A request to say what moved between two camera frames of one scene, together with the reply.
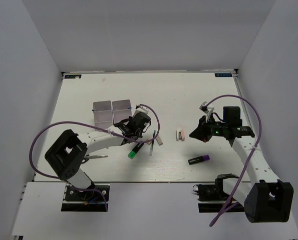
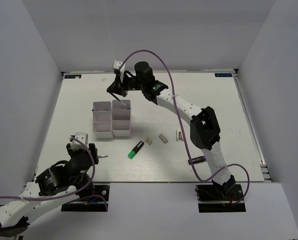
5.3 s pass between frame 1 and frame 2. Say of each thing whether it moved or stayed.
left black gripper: moved
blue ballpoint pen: stayed
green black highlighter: stayed
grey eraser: moved
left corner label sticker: stayed
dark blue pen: moved
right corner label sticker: stayed
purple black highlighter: stayed
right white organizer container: stayed
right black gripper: moved
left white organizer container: stayed
